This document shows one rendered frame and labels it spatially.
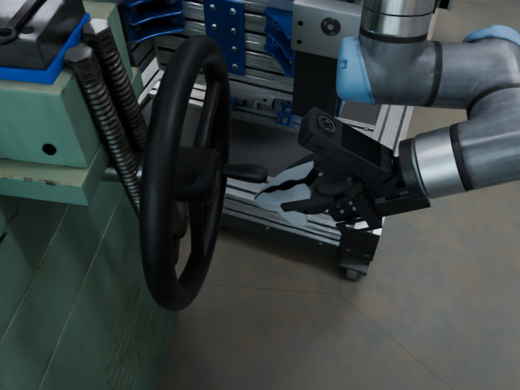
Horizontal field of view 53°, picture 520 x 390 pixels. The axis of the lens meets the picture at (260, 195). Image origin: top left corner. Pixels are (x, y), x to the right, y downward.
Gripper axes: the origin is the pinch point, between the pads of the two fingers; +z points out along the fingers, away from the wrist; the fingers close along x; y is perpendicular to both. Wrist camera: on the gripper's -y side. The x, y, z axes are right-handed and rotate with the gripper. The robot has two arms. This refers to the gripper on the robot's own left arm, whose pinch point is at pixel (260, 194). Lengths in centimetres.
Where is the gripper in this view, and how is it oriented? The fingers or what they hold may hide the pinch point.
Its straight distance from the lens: 66.9
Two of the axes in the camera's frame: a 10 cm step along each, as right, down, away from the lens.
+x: 1.5, -7.6, 6.3
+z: -8.6, 2.2, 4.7
